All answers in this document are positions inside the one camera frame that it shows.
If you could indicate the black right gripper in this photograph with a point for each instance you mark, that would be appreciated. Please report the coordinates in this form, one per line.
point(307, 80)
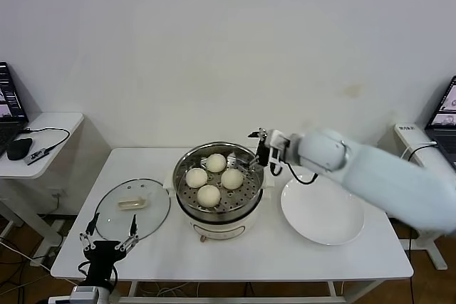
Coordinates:
point(262, 152)

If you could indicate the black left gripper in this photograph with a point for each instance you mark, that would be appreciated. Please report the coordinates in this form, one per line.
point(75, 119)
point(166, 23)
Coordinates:
point(103, 252)

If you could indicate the glass pot lid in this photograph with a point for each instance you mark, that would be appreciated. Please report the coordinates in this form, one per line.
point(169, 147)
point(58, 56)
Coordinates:
point(117, 222)

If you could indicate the white steamed baozi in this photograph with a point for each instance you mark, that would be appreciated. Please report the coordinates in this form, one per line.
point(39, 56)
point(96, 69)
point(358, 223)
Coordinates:
point(209, 195)
point(196, 178)
point(232, 179)
point(216, 162)

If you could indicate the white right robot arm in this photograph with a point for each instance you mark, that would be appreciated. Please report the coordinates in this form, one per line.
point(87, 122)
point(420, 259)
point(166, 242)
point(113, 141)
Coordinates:
point(374, 176)

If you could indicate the perforated steel steamer basket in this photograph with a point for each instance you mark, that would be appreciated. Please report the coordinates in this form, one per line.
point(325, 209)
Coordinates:
point(246, 197)

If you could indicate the cream electric cooking pot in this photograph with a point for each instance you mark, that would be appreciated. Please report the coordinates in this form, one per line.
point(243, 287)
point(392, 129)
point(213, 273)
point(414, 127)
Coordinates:
point(221, 227)

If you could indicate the white round plate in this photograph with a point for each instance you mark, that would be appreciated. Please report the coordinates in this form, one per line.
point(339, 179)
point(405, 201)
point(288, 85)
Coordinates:
point(320, 218)

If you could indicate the grey usb hub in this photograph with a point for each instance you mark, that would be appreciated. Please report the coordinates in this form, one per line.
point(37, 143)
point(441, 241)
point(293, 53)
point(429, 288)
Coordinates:
point(37, 156)

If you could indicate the white side desk with mouse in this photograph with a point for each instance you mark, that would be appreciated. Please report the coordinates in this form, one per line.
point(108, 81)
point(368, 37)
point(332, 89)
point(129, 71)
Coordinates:
point(53, 122)

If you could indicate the black computer mouse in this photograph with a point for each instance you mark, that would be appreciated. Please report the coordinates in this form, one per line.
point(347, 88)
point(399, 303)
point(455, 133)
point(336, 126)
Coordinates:
point(19, 149)

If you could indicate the white side desk with label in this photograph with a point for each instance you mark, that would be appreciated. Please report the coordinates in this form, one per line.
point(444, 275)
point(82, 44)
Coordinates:
point(406, 138)

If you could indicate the small printed desk label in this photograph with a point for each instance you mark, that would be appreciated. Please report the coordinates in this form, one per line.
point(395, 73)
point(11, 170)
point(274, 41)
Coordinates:
point(407, 128)

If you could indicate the black laptop with pink screen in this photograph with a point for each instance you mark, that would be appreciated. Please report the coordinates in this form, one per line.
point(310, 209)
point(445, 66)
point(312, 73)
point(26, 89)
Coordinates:
point(10, 104)

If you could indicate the grey laptop with open screen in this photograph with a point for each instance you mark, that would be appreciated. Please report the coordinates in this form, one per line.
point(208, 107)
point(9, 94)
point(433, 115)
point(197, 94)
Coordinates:
point(445, 111)

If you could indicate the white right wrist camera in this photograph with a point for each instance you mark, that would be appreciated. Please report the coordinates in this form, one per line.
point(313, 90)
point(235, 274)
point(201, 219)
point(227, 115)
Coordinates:
point(274, 156)

